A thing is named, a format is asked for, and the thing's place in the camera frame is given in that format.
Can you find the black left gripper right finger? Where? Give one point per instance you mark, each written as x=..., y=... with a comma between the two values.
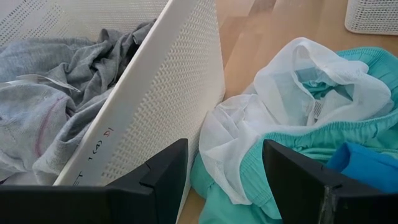
x=311, y=199

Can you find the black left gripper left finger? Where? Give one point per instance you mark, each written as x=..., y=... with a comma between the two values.
x=93, y=205

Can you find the teal shorts with white lining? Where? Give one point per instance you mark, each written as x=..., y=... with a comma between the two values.
x=311, y=138

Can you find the blue garment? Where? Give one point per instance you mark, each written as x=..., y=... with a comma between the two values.
x=367, y=168

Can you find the white garment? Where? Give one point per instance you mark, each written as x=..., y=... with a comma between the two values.
x=25, y=124

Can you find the dark grey garment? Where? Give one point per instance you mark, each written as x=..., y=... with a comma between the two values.
x=93, y=65

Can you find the light heather grey garment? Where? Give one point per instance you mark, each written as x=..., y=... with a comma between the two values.
x=37, y=56

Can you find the white perforated plastic basket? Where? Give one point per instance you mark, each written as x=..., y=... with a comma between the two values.
x=373, y=15
x=161, y=93

